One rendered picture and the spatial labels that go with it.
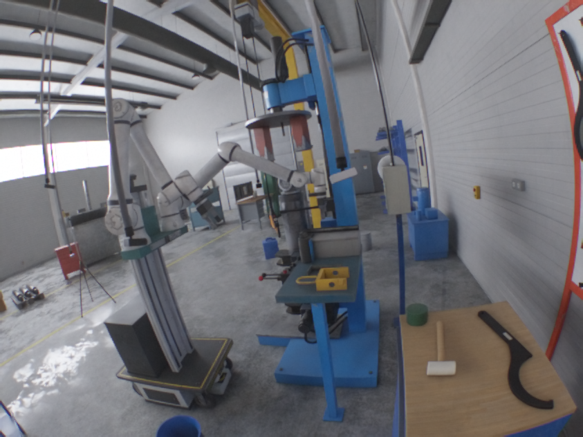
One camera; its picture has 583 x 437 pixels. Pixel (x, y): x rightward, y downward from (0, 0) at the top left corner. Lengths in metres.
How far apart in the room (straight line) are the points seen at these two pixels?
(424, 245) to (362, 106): 9.61
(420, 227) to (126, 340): 3.90
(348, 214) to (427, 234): 2.30
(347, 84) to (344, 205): 11.39
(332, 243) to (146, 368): 1.75
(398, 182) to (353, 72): 11.39
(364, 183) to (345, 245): 10.62
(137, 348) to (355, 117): 12.25
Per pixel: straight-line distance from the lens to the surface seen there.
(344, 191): 2.13
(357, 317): 2.53
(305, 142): 2.17
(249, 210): 8.37
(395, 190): 2.30
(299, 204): 2.25
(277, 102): 2.31
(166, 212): 2.08
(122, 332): 2.25
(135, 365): 2.44
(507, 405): 0.99
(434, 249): 4.36
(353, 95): 13.16
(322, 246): 1.81
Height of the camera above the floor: 1.69
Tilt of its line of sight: 11 degrees down
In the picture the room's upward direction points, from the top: 10 degrees counter-clockwise
